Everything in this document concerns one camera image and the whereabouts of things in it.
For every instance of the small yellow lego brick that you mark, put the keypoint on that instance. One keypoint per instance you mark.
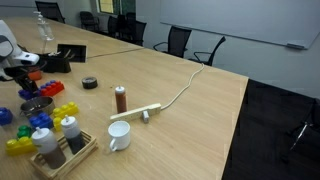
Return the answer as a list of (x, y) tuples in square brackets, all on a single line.
[(57, 124)]

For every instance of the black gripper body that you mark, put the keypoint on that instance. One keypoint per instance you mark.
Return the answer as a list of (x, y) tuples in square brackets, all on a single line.
[(20, 73)]

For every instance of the clear pump bottle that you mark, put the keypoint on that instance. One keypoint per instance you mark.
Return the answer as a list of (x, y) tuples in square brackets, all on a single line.
[(44, 30)]

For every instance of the small white plug adapter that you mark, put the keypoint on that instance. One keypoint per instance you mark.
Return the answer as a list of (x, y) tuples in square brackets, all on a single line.
[(146, 116)]

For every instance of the dark sauce squeeze bottle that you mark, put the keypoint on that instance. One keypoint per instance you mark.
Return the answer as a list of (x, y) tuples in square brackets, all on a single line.
[(71, 133)]

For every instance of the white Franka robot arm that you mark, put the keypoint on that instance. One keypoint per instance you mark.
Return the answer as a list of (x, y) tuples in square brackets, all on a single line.
[(6, 46)]

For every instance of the black flat tray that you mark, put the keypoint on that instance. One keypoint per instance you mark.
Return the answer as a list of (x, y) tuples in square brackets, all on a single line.
[(71, 53)]

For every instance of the white ceramic mug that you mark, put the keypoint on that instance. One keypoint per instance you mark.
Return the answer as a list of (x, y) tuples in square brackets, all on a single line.
[(120, 136)]

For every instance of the black tool box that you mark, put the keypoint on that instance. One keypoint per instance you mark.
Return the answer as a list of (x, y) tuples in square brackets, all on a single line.
[(56, 65)]

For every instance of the white whiteboard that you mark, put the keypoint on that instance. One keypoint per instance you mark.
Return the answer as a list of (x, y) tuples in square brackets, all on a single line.
[(240, 16)]

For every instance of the square blue lego brick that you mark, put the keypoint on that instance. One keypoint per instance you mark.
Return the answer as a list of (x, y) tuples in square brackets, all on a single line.
[(41, 121)]

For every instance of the brown spice bottle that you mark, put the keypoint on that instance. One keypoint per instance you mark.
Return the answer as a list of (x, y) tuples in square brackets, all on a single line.
[(121, 100)]

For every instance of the window with dark frame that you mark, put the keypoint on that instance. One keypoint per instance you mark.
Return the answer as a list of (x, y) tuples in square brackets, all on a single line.
[(115, 6)]

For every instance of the black office chair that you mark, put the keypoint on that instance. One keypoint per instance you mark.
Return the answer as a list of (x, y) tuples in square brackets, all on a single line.
[(133, 31), (176, 40), (213, 53), (89, 20), (50, 10)]

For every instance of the long yellow lego brick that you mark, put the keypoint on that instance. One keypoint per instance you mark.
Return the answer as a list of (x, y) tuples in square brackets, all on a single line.
[(66, 110), (20, 146)]

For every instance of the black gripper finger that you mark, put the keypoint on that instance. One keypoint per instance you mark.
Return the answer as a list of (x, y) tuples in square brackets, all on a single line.
[(24, 86), (34, 84)]

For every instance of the black tape roll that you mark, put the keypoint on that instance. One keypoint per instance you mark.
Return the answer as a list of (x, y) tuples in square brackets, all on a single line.
[(89, 83)]

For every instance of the green lego brick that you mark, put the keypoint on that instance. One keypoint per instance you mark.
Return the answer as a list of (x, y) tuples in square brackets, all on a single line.
[(24, 131)]

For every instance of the small orange block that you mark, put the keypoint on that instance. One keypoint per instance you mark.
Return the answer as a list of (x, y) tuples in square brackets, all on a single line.
[(35, 75)]

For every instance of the long red lego brick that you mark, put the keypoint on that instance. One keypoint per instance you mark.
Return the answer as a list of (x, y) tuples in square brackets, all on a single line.
[(52, 88)]

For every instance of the white power strip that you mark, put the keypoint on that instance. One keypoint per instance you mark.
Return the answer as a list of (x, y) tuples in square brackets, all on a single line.
[(136, 111)]

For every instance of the purple lego brick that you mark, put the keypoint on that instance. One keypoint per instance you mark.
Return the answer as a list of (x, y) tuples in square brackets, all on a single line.
[(25, 95)]

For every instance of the small wooden crate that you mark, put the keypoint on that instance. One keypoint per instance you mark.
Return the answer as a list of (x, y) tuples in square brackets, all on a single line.
[(80, 146)]

